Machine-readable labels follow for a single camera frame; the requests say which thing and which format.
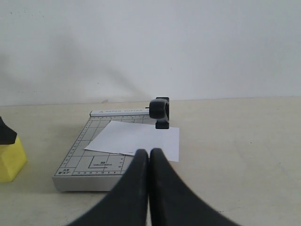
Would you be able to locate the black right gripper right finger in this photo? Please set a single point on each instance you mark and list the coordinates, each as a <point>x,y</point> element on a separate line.
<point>173,203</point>

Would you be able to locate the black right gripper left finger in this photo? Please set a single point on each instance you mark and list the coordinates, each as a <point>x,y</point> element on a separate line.
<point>126,204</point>

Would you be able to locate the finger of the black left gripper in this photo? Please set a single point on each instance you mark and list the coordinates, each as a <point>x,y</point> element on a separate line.
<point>7,135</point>

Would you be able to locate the yellow cube block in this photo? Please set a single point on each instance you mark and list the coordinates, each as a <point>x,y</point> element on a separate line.
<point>12,160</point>

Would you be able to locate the white paper sheet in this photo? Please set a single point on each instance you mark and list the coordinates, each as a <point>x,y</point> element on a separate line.
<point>126,138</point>

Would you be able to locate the grey paper cutter base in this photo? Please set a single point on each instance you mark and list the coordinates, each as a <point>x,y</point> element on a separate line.
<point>84,170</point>

